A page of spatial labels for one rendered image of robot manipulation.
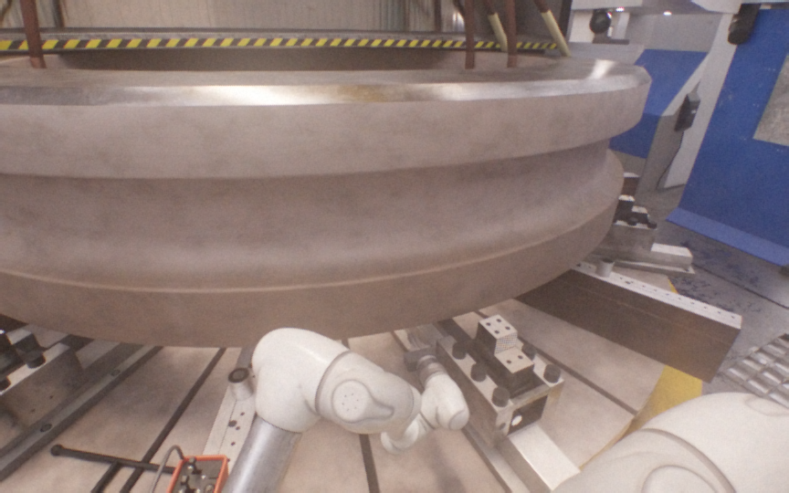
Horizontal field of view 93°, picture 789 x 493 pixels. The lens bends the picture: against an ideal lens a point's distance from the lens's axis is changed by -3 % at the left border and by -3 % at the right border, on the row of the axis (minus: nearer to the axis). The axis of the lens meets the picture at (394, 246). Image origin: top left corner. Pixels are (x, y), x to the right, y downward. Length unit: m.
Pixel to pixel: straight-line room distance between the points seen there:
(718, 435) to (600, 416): 1.73
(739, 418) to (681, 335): 2.04
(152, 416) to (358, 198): 1.46
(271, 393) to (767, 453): 0.70
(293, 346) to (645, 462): 0.58
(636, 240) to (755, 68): 2.58
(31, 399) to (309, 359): 1.64
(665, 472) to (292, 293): 1.21
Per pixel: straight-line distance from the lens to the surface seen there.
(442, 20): 5.03
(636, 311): 2.58
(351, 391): 0.69
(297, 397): 0.78
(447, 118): 1.31
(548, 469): 1.79
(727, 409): 0.58
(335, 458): 1.90
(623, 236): 3.44
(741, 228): 5.58
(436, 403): 1.25
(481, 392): 1.66
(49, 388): 2.28
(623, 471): 0.45
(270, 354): 0.82
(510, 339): 1.71
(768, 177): 5.42
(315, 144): 1.22
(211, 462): 1.40
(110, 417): 2.38
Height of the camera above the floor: 1.90
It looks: 28 degrees down
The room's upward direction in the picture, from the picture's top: 1 degrees clockwise
